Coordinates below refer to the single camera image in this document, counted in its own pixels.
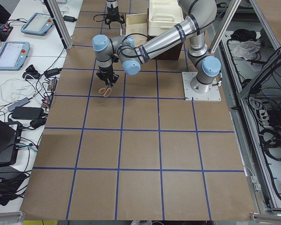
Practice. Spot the lower blue teach pendant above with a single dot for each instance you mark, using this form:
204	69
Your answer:
13	55

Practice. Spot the brown wooden drawer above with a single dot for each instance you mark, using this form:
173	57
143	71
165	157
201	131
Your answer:
137	23

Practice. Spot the aluminium frame post right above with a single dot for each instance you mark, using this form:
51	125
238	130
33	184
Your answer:
224	24

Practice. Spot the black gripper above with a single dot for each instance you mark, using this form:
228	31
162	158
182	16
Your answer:
112	12
106	72

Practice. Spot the cream plastic storage bin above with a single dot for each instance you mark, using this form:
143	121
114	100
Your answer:
163	15

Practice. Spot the white cloth rag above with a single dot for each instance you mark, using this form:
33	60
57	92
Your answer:
247	50

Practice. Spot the orange grey scissors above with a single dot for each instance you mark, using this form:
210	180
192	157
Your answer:
105	91

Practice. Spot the black laptop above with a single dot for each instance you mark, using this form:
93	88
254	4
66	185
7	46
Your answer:
10	135

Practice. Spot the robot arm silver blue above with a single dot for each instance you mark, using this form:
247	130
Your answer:
111	4
198	15

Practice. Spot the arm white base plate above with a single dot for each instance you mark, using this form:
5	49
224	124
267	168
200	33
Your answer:
195	91

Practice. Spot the aluminium frame post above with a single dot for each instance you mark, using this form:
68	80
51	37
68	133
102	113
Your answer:
58	20
224	24

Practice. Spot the blue teach pendant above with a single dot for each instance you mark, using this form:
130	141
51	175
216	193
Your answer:
13	55
38	24

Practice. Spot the upper blue teach pendant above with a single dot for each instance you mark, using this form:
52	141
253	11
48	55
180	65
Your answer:
38	24

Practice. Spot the large black power brick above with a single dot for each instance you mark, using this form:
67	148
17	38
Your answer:
27	113

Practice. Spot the dark brown drawer cabinet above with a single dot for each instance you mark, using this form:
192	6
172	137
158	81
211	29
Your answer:
168	51

